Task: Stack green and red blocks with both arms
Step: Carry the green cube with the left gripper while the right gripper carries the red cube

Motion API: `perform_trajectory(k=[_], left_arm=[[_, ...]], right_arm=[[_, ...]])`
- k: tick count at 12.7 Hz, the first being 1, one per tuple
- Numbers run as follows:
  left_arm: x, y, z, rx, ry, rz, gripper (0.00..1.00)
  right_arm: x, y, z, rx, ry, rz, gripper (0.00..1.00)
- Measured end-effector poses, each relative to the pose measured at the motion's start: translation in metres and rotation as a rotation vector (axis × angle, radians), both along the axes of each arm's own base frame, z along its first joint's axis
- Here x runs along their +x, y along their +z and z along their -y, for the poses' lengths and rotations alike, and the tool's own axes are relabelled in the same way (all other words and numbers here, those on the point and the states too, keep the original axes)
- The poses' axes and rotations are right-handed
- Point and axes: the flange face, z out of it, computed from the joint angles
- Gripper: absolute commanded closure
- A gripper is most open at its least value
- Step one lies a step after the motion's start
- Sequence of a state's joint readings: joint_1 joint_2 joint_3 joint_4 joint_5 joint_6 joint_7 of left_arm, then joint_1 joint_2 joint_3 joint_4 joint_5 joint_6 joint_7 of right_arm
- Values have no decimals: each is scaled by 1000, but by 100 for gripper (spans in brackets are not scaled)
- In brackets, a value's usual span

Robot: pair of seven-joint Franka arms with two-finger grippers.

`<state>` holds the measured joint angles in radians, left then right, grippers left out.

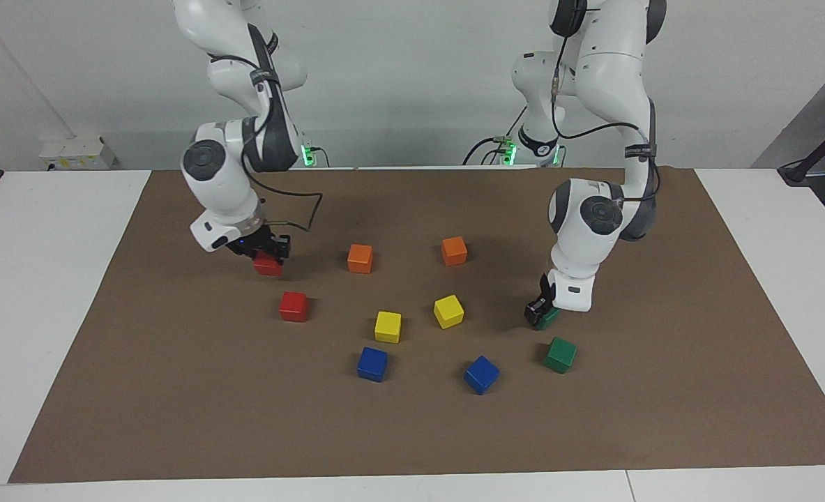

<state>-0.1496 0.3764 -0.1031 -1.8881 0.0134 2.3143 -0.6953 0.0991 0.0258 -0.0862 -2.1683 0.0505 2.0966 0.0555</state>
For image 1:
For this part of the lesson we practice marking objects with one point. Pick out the white power strip box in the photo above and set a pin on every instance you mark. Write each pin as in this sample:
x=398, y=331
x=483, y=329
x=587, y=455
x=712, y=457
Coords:
x=77, y=152

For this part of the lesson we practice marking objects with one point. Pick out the orange wooden cube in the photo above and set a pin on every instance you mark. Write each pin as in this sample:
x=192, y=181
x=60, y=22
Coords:
x=454, y=250
x=360, y=258

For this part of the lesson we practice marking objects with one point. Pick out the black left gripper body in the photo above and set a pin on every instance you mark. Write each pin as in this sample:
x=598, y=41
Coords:
x=545, y=291

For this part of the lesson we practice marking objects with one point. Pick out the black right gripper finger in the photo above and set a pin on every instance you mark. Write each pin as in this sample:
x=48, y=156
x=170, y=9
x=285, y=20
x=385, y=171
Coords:
x=283, y=247

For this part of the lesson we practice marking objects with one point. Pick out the red wooden cube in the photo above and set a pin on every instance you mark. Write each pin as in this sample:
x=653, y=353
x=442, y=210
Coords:
x=266, y=268
x=293, y=307

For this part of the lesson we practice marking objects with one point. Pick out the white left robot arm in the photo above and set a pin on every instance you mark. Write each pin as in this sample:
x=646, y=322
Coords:
x=607, y=70

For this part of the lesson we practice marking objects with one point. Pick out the yellow wooden cube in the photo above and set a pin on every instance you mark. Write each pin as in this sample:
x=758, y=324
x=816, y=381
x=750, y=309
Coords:
x=448, y=311
x=388, y=326

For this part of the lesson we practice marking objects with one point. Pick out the blue wooden cube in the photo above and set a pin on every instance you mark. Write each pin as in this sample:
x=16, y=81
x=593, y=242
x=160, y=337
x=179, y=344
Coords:
x=372, y=363
x=481, y=374

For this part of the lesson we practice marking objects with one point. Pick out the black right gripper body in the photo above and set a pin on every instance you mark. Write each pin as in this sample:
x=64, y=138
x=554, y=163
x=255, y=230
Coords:
x=255, y=244

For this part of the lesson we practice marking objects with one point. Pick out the brown paper table mat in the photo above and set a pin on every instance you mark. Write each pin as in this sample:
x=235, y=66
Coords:
x=175, y=390

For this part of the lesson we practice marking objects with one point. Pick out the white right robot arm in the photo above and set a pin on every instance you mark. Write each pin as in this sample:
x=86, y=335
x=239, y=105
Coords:
x=220, y=181

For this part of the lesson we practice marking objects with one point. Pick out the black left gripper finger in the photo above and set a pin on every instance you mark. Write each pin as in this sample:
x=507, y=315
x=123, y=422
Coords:
x=534, y=312

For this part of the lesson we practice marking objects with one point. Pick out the black stand pole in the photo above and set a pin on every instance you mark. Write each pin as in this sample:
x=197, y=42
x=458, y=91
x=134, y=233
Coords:
x=820, y=150

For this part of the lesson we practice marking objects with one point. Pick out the green wooden cube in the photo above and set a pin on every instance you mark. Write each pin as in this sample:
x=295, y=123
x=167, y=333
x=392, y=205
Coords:
x=550, y=320
x=559, y=354

